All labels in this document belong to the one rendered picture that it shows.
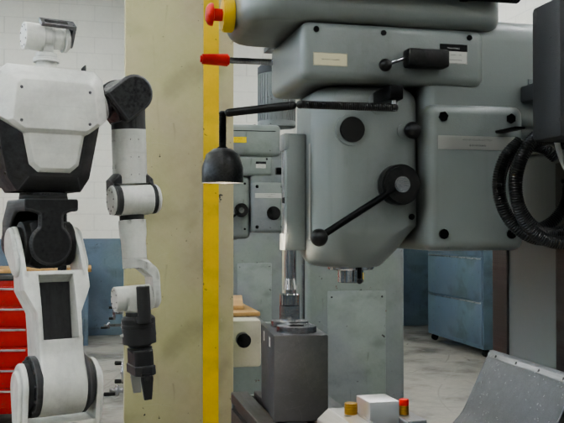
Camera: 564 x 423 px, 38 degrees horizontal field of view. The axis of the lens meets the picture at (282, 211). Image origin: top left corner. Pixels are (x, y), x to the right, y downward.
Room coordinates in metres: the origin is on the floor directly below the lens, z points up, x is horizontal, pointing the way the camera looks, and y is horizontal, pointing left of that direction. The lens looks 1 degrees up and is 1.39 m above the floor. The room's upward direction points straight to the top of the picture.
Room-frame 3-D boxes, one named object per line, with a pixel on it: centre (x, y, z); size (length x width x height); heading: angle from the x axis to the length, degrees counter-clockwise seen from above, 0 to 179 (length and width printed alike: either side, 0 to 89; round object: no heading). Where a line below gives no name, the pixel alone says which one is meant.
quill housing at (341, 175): (1.51, -0.13, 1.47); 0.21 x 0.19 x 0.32; 14
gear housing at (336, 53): (1.52, -0.17, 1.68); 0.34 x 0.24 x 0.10; 104
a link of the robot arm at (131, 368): (2.16, 0.38, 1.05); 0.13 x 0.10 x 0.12; 25
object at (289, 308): (1.93, -0.02, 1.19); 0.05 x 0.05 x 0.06
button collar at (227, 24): (1.46, 0.10, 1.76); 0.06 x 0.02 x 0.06; 14
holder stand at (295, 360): (1.88, -0.03, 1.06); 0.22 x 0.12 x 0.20; 8
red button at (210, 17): (1.45, 0.12, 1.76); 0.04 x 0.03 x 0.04; 14
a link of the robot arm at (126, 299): (2.15, 0.38, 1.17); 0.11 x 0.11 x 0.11; 28
